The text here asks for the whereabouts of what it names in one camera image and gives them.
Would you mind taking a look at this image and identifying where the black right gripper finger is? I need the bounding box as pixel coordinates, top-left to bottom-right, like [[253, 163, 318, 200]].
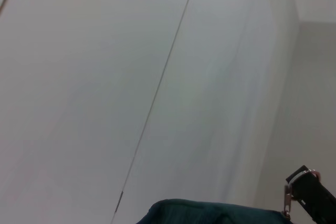
[[285, 165, 336, 224]]

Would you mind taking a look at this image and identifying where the dark teal fabric bag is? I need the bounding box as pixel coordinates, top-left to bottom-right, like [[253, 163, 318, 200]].
[[136, 198, 290, 224]]

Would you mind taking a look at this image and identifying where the silver zipper pull ring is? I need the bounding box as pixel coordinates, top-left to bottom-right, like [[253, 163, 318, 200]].
[[281, 168, 321, 220]]

